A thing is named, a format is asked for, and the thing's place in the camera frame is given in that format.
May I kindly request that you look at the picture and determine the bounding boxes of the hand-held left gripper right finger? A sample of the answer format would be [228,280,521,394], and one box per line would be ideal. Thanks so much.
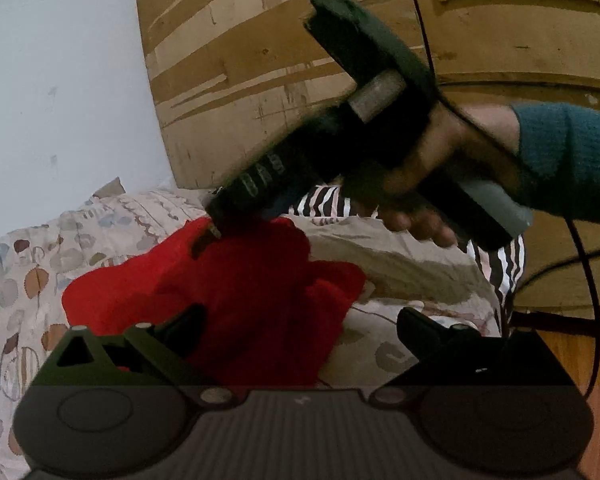
[370,306,580,407]

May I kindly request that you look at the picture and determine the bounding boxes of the person's right forearm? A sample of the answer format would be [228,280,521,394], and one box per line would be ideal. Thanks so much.
[510,101,600,222]

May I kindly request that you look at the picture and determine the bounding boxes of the person's right hand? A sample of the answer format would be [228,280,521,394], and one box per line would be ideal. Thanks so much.
[377,101,525,249]

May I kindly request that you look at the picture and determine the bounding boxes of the black white striped cloth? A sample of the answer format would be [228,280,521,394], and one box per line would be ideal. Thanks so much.
[286,185,527,338]

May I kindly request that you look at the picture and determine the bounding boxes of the wooden wardrobe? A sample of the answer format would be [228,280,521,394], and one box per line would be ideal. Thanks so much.
[132,0,600,313]

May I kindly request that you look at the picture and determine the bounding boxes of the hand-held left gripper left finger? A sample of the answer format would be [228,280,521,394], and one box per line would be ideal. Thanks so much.
[42,302,242,407]

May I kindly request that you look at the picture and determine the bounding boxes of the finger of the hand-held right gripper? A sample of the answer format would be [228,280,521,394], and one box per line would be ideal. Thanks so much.
[200,187,233,242]

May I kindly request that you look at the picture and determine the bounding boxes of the leaf patterned bedsheet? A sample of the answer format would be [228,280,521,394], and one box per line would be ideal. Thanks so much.
[0,177,503,480]

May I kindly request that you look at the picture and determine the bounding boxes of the red cloth garment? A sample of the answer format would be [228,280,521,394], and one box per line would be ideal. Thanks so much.
[61,215,367,389]

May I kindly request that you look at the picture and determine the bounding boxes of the black cable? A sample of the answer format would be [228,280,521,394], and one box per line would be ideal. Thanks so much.
[399,0,600,403]
[509,244,600,311]

